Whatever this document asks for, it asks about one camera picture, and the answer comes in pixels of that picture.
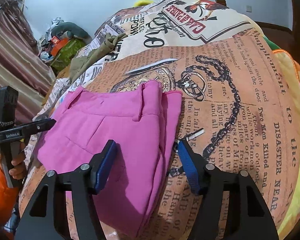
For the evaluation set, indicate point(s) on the yellow foam tube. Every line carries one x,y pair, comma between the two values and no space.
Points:
141,3

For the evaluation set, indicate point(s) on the orange box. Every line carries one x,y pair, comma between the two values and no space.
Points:
58,44

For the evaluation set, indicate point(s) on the grey plush pillow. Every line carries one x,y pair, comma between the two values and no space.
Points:
70,29

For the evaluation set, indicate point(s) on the striped pink curtain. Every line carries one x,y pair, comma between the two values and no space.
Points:
20,66

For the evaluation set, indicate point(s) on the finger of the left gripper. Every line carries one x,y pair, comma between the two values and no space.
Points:
38,126

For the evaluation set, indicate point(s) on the orange sleeve forearm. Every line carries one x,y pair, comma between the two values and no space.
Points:
8,198

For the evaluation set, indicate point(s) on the wall socket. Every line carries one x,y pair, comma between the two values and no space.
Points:
248,8

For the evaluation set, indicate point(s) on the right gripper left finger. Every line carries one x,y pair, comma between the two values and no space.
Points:
45,216

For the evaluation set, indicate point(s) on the wooden bed post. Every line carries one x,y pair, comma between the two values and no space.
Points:
222,2

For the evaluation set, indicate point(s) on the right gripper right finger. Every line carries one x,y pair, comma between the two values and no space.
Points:
248,215

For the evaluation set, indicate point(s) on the newspaper print bed blanket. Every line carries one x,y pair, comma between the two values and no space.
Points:
190,69

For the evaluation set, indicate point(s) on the left hand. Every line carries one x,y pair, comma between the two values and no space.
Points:
19,170

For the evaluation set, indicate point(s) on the olive green folded pants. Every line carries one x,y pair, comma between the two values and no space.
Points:
79,65

